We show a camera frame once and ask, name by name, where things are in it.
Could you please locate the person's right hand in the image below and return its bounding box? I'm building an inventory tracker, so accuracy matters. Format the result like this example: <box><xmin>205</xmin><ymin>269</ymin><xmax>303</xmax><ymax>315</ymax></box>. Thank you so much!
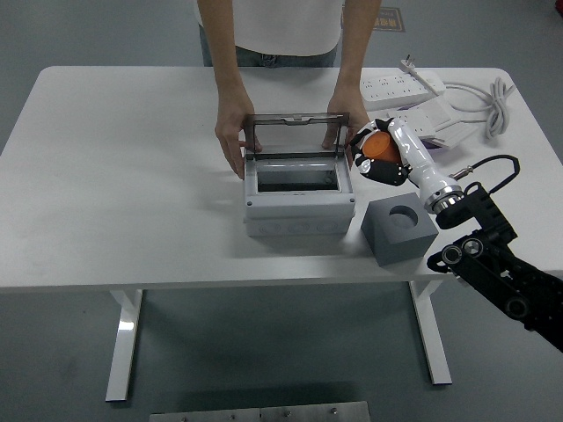
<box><xmin>214</xmin><ymin>93</ymin><xmax>264</xmax><ymax>180</ymax></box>

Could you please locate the person's left hand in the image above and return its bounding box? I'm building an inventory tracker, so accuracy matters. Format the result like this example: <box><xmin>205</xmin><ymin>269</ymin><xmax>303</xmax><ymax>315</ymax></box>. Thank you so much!
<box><xmin>320</xmin><ymin>86</ymin><xmax>371</xmax><ymax>153</ymax></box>

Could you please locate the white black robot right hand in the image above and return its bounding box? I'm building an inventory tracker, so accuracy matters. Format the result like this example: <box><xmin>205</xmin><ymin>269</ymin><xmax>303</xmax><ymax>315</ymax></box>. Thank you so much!
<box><xmin>349</xmin><ymin>117</ymin><xmax>463</xmax><ymax>207</ymax></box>

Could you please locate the orange cylindrical battery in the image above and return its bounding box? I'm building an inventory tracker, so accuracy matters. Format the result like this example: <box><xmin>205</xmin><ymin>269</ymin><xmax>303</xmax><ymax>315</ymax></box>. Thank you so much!
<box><xmin>361</xmin><ymin>132</ymin><xmax>402</xmax><ymax>164</ymax></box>

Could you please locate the transparent hinged box lid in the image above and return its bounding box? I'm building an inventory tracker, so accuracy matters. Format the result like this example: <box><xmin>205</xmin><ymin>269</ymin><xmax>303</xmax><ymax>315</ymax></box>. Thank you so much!
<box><xmin>244</xmin><ymin>112</ymin><xmax>352</xmax><ymax>160</ymax></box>

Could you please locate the grey electrical enclosure box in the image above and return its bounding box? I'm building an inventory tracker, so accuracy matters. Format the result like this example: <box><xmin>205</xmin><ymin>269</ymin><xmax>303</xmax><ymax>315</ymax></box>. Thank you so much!
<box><xmin>243</xmin><ymin>151</ymin><xmax>356</xmax><ymax>238</ymax></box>

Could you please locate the short white power strip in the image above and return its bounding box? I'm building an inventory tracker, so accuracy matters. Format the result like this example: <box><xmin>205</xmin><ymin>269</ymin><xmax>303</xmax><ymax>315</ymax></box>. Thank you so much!
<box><xmin>395</xmin><ymin>108</ymin><xmax>441</xmax><ymax>142</ymax></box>

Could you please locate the white flat socket panel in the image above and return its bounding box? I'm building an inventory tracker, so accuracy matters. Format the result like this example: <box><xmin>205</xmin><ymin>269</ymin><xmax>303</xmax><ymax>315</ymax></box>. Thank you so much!
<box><xmin>417</xmin><ymin>98</ymin><xmax>480</xmax><ymax>149</ymax></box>

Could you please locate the long white power strip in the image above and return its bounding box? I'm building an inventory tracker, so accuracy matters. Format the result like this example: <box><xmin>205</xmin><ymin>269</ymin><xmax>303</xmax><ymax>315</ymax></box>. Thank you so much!
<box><xmin>359</xmin><ymin>72</ymin><xmax>448</xmax><ymax>112</ymax></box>

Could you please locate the grey block with round hole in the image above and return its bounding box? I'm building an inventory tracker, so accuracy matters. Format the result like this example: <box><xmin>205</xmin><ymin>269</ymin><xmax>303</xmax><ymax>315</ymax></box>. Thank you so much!
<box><xmin>361</xmin><ymin>192</ymin><xmax>439</xmax><ymax>267</ymax></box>

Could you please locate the person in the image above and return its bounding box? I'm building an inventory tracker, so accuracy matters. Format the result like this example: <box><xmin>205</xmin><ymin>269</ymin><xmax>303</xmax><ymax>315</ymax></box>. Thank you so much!
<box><xmin>195</xmin><ymin>0</ymin><xmax>344</xmax><ymax>69</ymax></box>

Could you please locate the brown floor sign sticker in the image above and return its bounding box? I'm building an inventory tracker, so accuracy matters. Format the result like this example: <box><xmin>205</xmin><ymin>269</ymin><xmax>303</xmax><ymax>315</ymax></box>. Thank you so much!
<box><xmin>371</xmin><ymin>6</ymin><xmax>405</xmax><ymax>33</ymax></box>

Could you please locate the white table leg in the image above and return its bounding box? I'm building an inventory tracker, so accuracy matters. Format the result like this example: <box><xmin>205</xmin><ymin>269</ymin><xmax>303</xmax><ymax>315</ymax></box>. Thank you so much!
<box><xmin>105</xmin><ymin>288</ymin><xmax>144</xmax><ymax>402</ymax></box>
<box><xmin>408</xmin><ymin>280</ymin><xmax>453</xmax><ymax>386</ymax></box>

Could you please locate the grey metal plate with screws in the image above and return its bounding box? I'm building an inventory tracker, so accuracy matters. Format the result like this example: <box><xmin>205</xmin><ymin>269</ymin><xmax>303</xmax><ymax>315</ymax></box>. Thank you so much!
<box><xmin>149</xmin><ymin>400</ymin><xmax>369</xmax><ymax>422</ymax></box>

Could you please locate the white power cable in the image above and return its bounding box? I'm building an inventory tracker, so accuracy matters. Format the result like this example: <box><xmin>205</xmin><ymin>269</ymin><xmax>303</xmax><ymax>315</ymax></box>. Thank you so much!
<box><xmin>442</xmin><ymin>76</ymin><xmax>516</xmax><ymax>141</ymax></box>

